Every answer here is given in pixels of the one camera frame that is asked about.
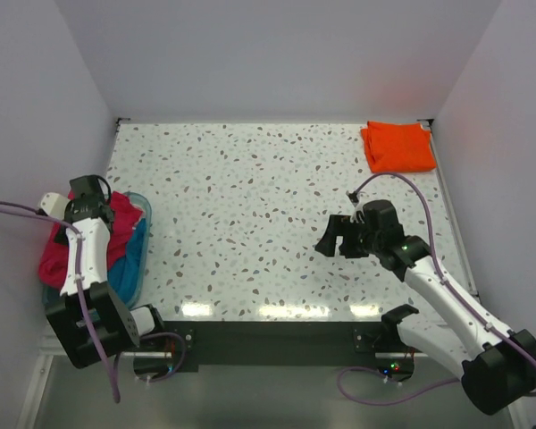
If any aluminium frame rail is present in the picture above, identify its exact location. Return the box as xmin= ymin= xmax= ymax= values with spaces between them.
xmin=16 ymin=325 xmax=66 ymax=429

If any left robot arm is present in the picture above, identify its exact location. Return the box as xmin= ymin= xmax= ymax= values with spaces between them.
xmin=41 ymin=175 xmax=167 ymax=368

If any teal plastic basket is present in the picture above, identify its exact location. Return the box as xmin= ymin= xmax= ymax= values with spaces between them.
xmin=38 ymin=191 xmax=152 ymax=308

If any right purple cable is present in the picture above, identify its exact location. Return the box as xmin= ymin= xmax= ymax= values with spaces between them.
xmin=337 ymin=172 xmax=536 ymax=407

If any magenta t shirt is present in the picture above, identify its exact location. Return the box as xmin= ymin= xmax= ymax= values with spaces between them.
xmin=38 ymin=191 xmax=143 ymax=290

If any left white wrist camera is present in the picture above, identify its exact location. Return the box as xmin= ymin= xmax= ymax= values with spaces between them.
xmin=37 ymin=192 xmax=71 ymax=220

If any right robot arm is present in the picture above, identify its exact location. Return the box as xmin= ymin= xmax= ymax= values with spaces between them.
xmin=315 ymin=200 xmax=536 ymax=415

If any blue t shirt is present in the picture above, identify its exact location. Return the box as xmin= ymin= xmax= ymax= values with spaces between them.
xmin=107 ymin=218 xmax=147 ymax=307

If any folded orange t shirt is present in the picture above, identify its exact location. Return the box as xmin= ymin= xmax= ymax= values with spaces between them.
xmin=361 ymin=122 xmax=437 ymax=173

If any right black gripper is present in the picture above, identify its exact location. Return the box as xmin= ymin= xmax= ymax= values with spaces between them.
xmin=314 ymin=214 xmax=381 ymax=258

